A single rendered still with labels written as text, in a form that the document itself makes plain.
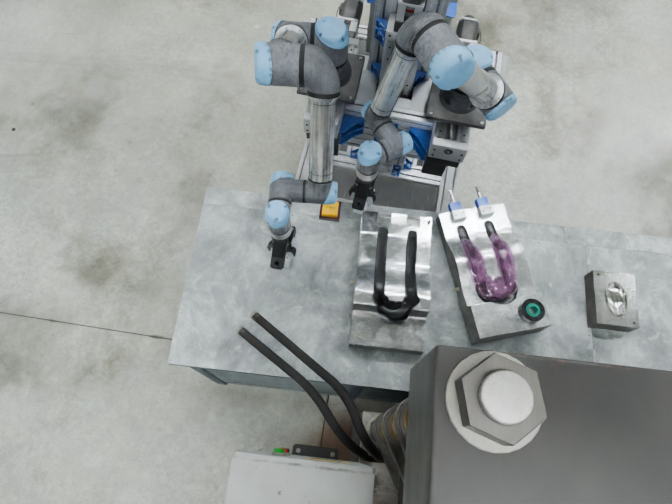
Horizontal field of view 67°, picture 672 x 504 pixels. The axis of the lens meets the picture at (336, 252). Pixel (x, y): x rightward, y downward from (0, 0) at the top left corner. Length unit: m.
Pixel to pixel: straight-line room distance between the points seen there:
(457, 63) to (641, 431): 1.01
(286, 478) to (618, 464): 0.67
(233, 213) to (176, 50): 1.83
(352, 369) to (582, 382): 1.24
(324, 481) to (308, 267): 0.97
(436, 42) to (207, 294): 1.15
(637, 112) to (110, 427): 3.50
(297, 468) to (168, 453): 1.62
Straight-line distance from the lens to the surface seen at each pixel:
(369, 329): 1.81
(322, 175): 1.60
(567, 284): 2.11
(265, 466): 1.16
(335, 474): 1.15
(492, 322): 1.85
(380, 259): 1.87
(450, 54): 1.44
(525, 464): 0.65
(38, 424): 2.96
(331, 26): 1.91
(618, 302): 2.12
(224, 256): 1.98
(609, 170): 3.47
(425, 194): 2.77
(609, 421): 0.70
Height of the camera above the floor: 2.62
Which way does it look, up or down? 69 degrees down
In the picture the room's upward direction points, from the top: 3 degrees clockwise
